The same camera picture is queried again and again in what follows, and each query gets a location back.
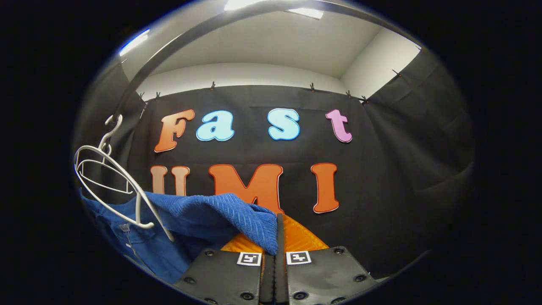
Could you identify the white plastic hanger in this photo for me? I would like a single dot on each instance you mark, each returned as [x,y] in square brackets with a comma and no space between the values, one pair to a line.
[127,178]
[103,187]

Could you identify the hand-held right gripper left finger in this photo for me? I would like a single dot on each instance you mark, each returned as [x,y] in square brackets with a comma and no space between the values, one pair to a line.
[224,275]

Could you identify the large ceiling light panel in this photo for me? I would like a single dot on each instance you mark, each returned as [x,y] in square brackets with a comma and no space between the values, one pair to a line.
[305,12]

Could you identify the black clothes rail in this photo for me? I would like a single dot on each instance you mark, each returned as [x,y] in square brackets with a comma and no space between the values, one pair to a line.
[186,34]

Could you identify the black backdrop cloth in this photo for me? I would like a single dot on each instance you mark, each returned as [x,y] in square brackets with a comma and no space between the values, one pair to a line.
[381,169]

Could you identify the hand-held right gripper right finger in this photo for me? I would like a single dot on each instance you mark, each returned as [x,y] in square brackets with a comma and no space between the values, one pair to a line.
[279,275]

